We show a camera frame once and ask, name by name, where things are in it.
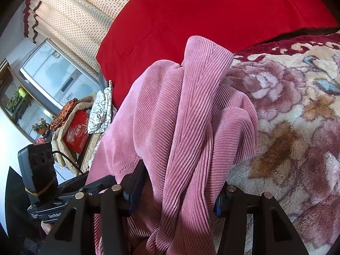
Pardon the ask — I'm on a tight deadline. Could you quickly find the black and white patterned cloth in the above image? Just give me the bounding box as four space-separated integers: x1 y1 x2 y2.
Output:
87 80 115 135

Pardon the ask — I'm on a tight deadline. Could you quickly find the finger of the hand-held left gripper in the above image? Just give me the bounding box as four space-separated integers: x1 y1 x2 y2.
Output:
79 175 119 196

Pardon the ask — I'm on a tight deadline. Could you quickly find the red box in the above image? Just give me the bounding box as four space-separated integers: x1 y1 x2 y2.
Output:
62 110 91 154

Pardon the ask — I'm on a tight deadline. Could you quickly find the floral fleece blanket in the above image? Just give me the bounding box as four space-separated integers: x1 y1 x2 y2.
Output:
210 32 340 255

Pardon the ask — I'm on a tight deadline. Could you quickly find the pink corduroy jacket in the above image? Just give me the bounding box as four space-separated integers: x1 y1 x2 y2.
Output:
85 35 259 255

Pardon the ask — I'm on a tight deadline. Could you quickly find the red pillow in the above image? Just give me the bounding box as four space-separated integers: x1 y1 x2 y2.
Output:
96 0 339 107

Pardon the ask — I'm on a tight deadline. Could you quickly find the cream dotted curtain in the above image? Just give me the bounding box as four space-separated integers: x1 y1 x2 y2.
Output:
23 0 139 75

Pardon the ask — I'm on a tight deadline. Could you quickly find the black cable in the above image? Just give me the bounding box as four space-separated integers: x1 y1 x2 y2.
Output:
52 150 86 176

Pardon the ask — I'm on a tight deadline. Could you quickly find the beige cloth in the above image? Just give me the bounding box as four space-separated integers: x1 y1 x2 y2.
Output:
52 93 97 173

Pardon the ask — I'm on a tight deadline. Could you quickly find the orange patterned cloth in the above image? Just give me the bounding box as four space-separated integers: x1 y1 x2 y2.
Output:
49 98 79 132

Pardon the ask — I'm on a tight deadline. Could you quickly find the green potted plant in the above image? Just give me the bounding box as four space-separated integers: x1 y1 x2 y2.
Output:
7 86 28 112

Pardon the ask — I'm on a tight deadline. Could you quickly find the flowering potted plant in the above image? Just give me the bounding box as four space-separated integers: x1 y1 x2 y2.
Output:
32 117 52 136

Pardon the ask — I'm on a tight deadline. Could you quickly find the person's left hand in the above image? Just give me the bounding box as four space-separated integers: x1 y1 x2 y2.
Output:
40 221 54 236

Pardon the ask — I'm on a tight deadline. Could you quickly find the window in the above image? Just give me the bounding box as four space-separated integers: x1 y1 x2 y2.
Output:
0 38 103 142

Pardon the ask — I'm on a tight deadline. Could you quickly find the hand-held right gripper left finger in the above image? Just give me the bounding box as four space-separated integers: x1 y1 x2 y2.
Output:
40 160 147 255

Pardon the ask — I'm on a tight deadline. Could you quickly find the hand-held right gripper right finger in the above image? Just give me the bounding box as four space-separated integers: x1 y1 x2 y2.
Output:
213 181 311 255

